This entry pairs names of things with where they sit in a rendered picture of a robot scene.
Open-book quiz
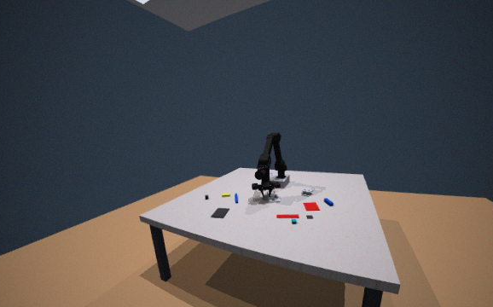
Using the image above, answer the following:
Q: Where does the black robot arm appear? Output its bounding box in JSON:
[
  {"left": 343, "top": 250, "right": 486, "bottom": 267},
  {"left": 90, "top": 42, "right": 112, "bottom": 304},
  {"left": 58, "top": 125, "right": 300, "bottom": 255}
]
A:
[{"left": 255, "top": 133, "right": 287, "bottom": 191}]

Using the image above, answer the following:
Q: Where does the blue rectangular bar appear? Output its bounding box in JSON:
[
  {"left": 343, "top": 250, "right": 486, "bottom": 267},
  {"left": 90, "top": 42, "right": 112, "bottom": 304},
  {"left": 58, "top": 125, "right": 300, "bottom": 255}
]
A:
[{"left": 323, "top": 198, "right": 334, "bottom": 206}]

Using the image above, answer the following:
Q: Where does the red square plate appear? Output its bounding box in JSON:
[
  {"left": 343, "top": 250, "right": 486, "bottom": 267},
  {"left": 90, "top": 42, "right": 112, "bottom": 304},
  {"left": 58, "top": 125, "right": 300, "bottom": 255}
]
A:
[{"left": 304, "top": 203, "right": 320, "bottom": 211}]

